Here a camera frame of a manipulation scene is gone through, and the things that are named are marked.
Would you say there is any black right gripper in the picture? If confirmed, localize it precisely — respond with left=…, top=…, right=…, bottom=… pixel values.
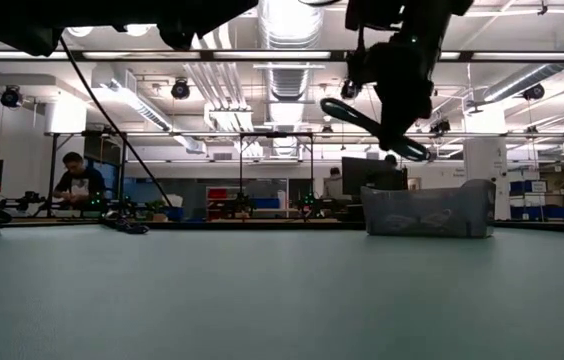
left=345, top=38, right=444, bottom=152

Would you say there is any blue black braided USB-C cable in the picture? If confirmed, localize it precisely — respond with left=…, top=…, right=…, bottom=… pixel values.
left=320, top=97, right=432, bottom=162

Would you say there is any translucent grey plastic bin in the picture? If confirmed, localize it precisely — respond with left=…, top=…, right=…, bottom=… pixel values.
left=360, top=178, right=497, bottom=239

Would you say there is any blue storage bin shelf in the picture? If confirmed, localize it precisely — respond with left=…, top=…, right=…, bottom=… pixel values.
left=509, top=179, right=564, bottom=222

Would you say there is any red storage cabinet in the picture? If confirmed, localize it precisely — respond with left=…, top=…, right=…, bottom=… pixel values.
left=205, top=186, right=230, bottom=220

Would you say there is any small potted plant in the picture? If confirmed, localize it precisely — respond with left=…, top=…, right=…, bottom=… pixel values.
left=147, top=198, right=169, bottom=223

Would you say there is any silver ventilation duct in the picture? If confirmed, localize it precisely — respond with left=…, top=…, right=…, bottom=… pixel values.
left=256, top=0, right=328, bottom=159

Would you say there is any black metal station frame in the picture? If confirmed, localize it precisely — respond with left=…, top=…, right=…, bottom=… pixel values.
left=45, top=130, right=131, bottom=219
left=238, top=131, right=315, bottom=221

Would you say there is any black overhead frame beam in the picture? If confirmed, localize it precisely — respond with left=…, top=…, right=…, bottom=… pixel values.
left=0, top=48, right=564, bottom=64

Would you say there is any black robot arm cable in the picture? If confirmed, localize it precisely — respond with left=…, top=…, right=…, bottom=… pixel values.
left=58, top=37, right=174, bottom=209

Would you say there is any black cable bundle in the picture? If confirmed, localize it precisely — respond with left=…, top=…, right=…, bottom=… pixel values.
left=103, top=217, right=151, bottom=236

